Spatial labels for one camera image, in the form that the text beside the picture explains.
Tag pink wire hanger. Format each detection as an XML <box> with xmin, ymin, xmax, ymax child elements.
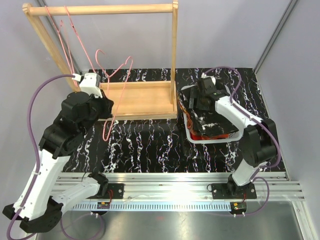
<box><xmin>44</xmin><ymin>5</ymin><xmax>75</xmax><ymax>75</ymax></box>
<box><xmin>95</xmin><ymin>49</ymin><xmax>134</xmax><ymax>142</ymax></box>
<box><xmin>64</xmin><ymin>6</ymin><xmax>96</xmax><ymax>73</ymax></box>

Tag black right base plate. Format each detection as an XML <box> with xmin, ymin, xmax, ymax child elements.
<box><xmin>210</xmin><ymin>182</ymin><xmax>257</xmax><ymax>200</ymax></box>

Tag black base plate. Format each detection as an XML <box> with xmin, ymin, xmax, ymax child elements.
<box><xmin>105</xmin><ymin>183</ymin><xmax>125</xmax><ymax>200</ymax></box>
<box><xmin>210</xmin><ymin>182</ymin><xmax>257</xmax><ymax>200</ymax></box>

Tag black white patterned trousers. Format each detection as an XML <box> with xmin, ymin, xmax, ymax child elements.
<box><xmin>189</xmin><ymin>110</ymin><xmax>238</xmax><ymax>137</ymax></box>

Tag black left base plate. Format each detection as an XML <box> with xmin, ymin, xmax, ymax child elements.
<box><xmin>105</xmin><ymin>183</ymin><xmax>125</xmax><ymax>200</ymax></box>

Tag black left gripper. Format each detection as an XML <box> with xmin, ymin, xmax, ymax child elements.
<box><xmin>78</xmin><ymin>89</ymin><xmax>114</xmax><ymax>136</ymax></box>

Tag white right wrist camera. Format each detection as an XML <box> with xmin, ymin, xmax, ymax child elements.
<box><xmin>201</xmin><ymin>72</ymin><xmax>216</xmax><ymax>86</ymax></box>

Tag aluminium mounting rail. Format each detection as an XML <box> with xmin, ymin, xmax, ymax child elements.
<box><xmin>51</xmin><ymin>172</ymin><xmax>306</xmax><ymax>201</ymax></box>

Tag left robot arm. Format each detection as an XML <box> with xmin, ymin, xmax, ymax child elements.
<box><xmin>2</xmin><ymin>90</ymin><xmax>114</xmax><ymax>234</ymax></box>

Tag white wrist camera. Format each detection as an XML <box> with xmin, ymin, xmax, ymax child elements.
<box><xmin>201</xmin><ymin>72</ymin><xmax>216</xmax><ymax>86</ymax></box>
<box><xmin>71</xmin><ymin>72</ymin><xmax>103</xmax><ymax>98</ymax></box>

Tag white plastic basket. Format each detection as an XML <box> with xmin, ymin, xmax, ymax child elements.
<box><xmin>177</xmin><ymin>84</ymin><xmax>242</xmax><ymax>144</ymax></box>

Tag wooden clothes rack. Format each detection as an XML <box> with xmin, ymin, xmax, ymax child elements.
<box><xmin>22</xmin><ymin>0</ymin><xmax>179</xmax><ymax>120</ymax></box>

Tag white slotted cable duct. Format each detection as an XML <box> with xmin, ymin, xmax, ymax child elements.
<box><xmin>72</xmin><ymin>201</ymin><xmax>246</xmax><ymax>212</ymax></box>

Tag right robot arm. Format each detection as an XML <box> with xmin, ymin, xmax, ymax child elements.
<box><xmin>186</xmin><ymin>76</ymin><xmax>281</xmax><ymax>200</ymax></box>

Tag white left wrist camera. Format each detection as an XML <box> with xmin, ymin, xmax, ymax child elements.
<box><xmin>71</xmin><ymin>72</ymin><xmax>103</xmax><ymax>98</ymax></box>

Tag orange patterned trousers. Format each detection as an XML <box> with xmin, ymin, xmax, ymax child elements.
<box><xmin>176</xmin><ymin>94</ymin><xmax>229</xmax><ymax>141</ymax></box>

